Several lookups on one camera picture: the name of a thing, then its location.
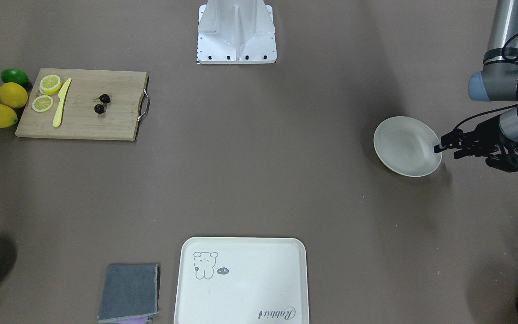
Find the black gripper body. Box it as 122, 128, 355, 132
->
462, 117, 518, 173

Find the cream round plate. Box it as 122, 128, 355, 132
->
373, 116, 442, 178

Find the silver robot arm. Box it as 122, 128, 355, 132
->
433, 0, 518, 172

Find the cream rectangular tray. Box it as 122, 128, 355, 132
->
174, 237, 310, 324

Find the dark red cherry upper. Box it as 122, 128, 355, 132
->
98, 94, 111, 104

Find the dark red cherry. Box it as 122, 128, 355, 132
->
94, 104, 106, 114
98, 94, 111, 104

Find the dark red cherry lower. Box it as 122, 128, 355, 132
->
94, 104, 106, 114

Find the grey folded cloth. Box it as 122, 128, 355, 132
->
98, 263, 160, 324

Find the bamboo cutting board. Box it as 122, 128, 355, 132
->
16, 68, 149, 141

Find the yellow plastic knife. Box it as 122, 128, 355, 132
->
52, 78, 72, 128

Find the lemon slice upper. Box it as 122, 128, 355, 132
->
39, 74, 63, 96

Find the lemon slice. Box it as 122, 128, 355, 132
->
39, 74, 63, 96
31, 95, 55, 113

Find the lemon slice lower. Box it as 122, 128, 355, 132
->
31, 95, 55, 113

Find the yellow lemon upper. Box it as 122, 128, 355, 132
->
0, 82, 28, 109

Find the green lime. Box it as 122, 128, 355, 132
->
0, 68, 31, 87

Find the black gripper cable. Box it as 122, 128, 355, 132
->
448, 18, 518, 135

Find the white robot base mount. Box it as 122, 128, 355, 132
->
196, 0, 277, 64

